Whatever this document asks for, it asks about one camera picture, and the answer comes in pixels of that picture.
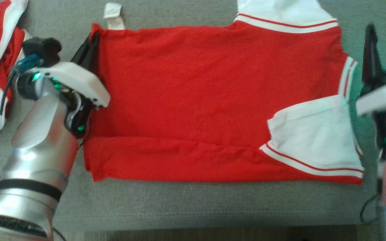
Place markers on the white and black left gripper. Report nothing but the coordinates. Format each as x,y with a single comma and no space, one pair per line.
75,83

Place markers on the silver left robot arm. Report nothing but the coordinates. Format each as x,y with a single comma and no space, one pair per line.
35,160

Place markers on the large grey ottoman cushion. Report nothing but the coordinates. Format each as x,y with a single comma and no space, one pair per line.
193,207

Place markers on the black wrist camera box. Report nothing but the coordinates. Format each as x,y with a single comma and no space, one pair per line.
42,50

